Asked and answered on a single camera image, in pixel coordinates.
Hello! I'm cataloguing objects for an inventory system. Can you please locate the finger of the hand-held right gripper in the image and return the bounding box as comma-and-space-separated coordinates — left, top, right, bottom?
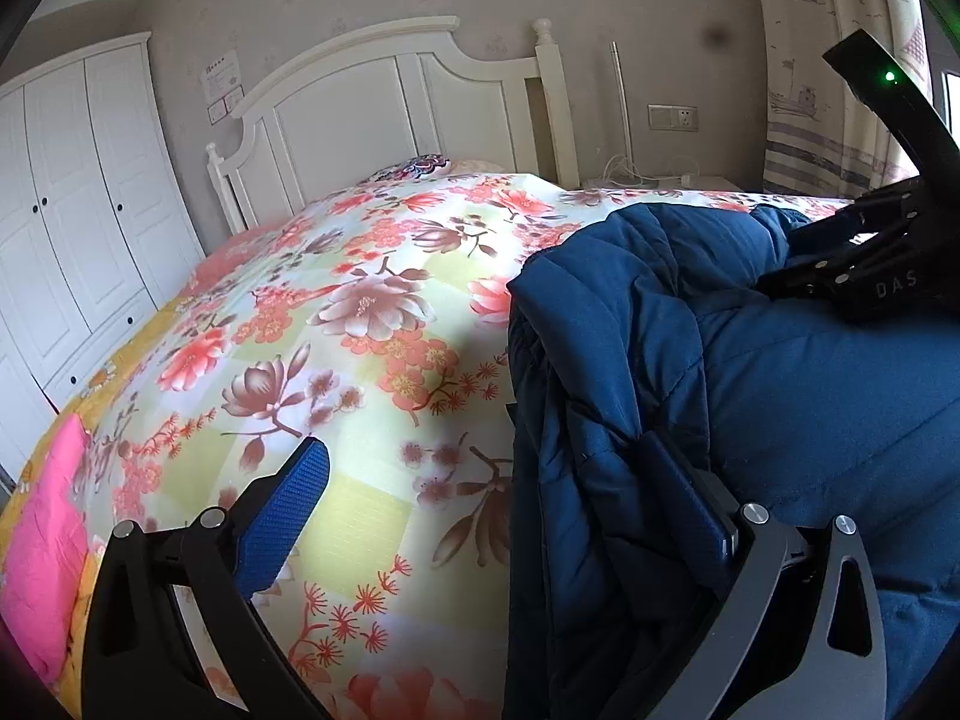
756, 229, 912, 301
786, 178, 931, 256

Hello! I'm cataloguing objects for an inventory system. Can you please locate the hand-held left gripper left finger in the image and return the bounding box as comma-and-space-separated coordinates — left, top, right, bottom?
81, 435, 332, 720

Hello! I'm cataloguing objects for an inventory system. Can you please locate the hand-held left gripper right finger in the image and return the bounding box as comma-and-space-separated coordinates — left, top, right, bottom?
645, 431, 890, 720

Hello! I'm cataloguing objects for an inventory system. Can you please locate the blue padded jacket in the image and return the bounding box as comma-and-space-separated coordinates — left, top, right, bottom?
506, 202, 960, 720

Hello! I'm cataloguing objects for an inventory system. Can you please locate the window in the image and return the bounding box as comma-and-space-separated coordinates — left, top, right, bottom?
937, 67, 960, 137

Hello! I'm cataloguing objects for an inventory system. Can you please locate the striped printed curtain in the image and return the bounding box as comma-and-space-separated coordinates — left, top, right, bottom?
750, 0, 947, 200

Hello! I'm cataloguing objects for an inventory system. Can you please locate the white nightstand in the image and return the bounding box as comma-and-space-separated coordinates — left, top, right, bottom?
585, 174, 743, 193

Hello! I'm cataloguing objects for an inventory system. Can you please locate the floral bedspread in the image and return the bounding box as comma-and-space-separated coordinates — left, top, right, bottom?
0, 172, 863, 720

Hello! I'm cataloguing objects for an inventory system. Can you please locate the pink cloth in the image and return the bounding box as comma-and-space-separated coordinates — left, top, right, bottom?
0, 414, 92, 685

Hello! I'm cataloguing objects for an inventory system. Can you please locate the thin metal rod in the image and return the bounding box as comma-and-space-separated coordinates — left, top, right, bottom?
609, 42, 638, 181

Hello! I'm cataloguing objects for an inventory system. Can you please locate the colourful patterned pillow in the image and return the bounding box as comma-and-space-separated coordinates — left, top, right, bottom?
371, 155, 452, 183

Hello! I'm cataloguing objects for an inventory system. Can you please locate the white wardrobe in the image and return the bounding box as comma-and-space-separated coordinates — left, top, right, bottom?
0, 31, 207, 466

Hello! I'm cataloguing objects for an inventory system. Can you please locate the white wooden headboard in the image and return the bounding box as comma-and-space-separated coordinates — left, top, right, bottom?
206, 15, 582, 237

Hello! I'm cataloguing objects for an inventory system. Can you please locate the white cable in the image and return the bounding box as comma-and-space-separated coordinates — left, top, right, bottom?
600, 155, 721, 186

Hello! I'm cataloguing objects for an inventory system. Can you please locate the paper wall notice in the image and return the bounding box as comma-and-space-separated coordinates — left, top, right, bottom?
199, 50, 245, 122

